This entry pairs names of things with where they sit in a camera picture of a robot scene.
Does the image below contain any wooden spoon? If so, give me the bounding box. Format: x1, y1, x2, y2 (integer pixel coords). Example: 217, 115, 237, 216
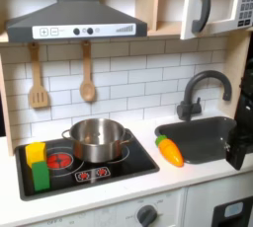
78, 40, 97, 103

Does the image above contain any dark grey tap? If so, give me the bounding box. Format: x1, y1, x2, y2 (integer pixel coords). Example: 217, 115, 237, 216
176, 69, 233, 122

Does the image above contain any grey oven knob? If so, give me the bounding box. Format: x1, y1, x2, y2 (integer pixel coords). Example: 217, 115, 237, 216
135, 204, 159, 227

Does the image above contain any yellow block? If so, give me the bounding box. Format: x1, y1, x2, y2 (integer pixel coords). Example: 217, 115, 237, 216
25, 141, 48, 169

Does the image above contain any grey range hood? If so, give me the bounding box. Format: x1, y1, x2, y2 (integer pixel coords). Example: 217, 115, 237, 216
5, 0, 148, 44

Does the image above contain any white toy microwave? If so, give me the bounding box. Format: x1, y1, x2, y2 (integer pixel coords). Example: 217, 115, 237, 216
179, 0, 253, 40

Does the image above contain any dark grey sink basin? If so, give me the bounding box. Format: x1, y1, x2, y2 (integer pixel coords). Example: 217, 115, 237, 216
154, 115, 253, 166

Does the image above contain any green block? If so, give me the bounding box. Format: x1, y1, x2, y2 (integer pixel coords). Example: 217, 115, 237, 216
31, 160, 51, 192

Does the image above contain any orange toy carrot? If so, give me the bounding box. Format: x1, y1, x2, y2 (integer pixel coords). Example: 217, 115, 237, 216
154, 134, 185, 169

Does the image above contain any white oven front panel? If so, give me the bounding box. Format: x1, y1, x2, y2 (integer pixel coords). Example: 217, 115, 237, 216
28, 187, 186, 227

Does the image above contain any steel pot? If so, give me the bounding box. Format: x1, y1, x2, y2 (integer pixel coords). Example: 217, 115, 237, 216
60, 117, 134, 164

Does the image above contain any black cabinet door window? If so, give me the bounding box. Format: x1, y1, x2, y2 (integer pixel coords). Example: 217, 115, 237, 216
211, 195, 253, 227

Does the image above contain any wooden open shelf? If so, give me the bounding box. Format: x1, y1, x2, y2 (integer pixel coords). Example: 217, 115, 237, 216
134, 0, 186, 38

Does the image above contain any black toy stove top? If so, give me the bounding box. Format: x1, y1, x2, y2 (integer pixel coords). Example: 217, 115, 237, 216
14, 127, 161, 202

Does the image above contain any slotted wooden spatula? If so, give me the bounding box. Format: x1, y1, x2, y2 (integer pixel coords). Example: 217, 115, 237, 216
27, 41, 50, 110

